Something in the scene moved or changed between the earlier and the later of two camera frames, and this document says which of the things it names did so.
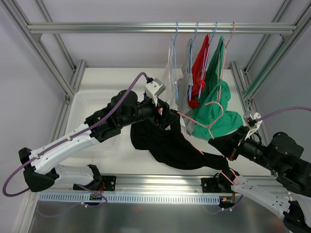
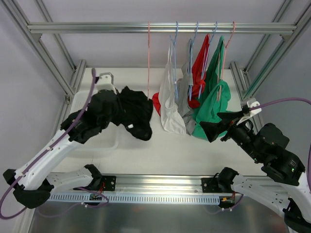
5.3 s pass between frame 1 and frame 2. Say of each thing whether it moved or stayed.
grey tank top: stayed
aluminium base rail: stayed
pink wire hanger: moved
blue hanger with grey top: stayed
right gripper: moved
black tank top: moved
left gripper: moved
